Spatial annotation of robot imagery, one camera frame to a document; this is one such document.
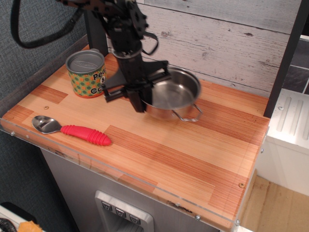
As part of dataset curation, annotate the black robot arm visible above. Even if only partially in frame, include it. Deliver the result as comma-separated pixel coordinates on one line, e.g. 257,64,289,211
61,0,169,113

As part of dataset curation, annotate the dark grey post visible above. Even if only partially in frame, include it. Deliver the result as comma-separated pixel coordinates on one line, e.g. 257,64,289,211
264,0,309,118
84,11,109,56

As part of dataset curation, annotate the white toy sink counter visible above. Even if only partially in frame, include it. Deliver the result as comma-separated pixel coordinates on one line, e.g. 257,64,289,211
254,35,309,197

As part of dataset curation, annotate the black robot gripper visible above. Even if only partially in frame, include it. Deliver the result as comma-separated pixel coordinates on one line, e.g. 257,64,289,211
101,49,169,113

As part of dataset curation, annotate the dark grey right post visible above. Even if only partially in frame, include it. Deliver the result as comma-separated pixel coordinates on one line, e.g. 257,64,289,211
264,0,309,118

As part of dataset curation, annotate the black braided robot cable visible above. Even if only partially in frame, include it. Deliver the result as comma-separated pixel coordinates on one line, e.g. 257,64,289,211
10,0,84,49

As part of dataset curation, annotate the dark grey left post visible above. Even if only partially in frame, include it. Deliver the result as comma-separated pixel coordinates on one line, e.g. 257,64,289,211
84,11,109,56

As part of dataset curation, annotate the silver dispenser button panel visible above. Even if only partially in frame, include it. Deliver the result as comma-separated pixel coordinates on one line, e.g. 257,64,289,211
95,190,155,232

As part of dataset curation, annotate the red handled metal spoon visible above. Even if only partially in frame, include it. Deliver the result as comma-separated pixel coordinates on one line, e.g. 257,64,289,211
31,116,112,145

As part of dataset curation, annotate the clear acrylic table edge guard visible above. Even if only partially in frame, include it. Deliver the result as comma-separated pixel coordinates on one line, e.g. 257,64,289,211
2,114,269,232

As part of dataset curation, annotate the grey toy fridge cabinet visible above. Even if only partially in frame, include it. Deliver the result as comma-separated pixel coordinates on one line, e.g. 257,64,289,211
40,147,222,232

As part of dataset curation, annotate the stainless steel pot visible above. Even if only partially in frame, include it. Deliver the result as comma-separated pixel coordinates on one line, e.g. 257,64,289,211
144,67,203,122

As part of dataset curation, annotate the peas and carrots toy can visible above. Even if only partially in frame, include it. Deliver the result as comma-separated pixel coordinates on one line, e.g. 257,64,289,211
66,48,107,98

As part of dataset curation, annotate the orange object bottom left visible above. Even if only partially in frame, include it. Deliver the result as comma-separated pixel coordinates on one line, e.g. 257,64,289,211
17,221,43,232

